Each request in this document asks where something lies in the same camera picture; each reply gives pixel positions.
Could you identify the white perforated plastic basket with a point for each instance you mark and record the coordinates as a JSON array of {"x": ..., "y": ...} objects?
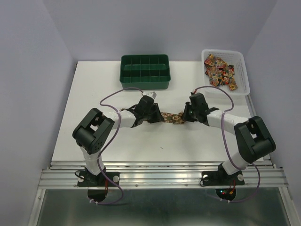
[{"x": 237, "y": 60}]

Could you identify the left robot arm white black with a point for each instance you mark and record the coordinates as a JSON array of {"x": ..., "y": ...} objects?
[{"x": 92, "y": 132}]

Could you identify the paisley flamingo patterned tie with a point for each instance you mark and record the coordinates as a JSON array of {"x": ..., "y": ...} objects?
[{"x": 173, "y": 118}]

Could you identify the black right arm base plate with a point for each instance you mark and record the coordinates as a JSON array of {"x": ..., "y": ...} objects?
[{"x": 214, "y": 178}]

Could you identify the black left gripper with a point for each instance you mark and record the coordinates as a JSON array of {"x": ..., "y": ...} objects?
[{"x": 158, "y": 117}]

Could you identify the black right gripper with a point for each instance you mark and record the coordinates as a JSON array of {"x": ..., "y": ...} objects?
[{"x": 186, "y": 117}]

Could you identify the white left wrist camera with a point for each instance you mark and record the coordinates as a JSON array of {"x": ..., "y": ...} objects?
[{"x": 150, "y": 94}]

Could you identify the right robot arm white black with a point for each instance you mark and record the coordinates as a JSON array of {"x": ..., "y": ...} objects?
[{"x": 253, "y": 138}]

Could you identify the colourful patterned tie in basket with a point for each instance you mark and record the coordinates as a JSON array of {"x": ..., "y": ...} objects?
[{"x": 219, "y": 72}]

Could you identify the green divided plastic tray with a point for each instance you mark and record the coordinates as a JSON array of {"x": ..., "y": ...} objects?
[{"x": 145, "y": 72}]

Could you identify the aluminium mounting rail frame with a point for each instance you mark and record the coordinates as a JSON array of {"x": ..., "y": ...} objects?
[{"x": 163, "y": 194}]

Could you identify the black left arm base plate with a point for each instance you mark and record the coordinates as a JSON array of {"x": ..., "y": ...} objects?
[{"x": 86, "y": 179}]

